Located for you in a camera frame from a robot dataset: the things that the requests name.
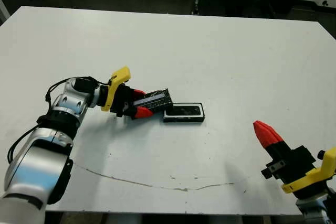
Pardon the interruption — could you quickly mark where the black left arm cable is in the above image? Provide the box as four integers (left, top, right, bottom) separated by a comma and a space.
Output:
7, 76, 109, 165

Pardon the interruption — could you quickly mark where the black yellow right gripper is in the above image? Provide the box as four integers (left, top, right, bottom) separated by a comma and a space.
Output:
253, 120, 336, 200

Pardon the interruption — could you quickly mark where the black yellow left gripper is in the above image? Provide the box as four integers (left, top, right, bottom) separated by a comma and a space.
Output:
100, 66, 155, 119

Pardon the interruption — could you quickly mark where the white desk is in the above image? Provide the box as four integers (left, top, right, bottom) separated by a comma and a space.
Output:
0, 0, 12, 23

